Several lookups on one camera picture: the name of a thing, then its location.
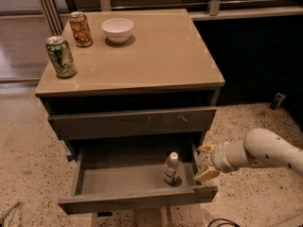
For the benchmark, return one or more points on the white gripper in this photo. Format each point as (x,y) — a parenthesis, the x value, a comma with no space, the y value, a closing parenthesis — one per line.
(221,157)

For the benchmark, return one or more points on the black floor bracket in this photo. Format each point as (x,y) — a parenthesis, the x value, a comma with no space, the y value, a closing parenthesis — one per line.
(278,100)

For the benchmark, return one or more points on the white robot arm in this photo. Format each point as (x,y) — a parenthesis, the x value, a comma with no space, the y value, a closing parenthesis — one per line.
(259,148)

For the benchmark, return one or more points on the grey metal rod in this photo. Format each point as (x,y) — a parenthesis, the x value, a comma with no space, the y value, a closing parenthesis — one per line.
(7,212)

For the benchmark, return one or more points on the brown drawer cabinet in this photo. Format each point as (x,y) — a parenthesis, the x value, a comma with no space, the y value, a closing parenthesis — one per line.
(164,65)

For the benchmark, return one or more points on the open middle drawer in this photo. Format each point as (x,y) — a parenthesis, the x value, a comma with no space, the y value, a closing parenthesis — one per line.
(123,176)

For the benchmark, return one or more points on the orange soda can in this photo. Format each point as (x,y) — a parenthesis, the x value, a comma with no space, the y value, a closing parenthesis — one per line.
(80,29)

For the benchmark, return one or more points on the white ceramic bowl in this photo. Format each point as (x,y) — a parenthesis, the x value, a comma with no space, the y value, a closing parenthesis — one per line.
(117,30)

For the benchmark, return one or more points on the green soda can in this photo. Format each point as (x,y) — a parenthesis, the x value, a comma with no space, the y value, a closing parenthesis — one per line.
(59,52)

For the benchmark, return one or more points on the clear plastic bottle white cap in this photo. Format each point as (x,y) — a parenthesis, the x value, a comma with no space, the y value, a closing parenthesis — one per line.
(171,168)

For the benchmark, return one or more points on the closed top drawer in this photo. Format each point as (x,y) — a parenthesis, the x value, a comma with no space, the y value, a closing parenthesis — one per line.
(131,123)

